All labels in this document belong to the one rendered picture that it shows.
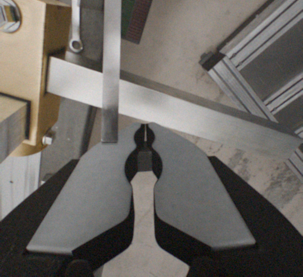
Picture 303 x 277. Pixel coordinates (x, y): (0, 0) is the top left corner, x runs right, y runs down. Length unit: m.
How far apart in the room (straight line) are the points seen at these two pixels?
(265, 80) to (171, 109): 0.82
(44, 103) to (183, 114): 0.12
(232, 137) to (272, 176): 1.47
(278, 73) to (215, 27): 0.35
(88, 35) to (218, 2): 0.81
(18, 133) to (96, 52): 0.19
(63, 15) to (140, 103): 0.09
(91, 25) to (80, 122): 0.16
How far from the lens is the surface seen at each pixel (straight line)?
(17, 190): 0.68
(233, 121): 0.19
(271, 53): 0.95
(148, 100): 0.17
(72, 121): 0.38
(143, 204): 1.61
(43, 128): 0.20
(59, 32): 0.18
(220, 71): 0.86
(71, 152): 0.42
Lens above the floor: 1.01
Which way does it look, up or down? 61 degrees down
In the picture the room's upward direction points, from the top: 178 degrees clockwise
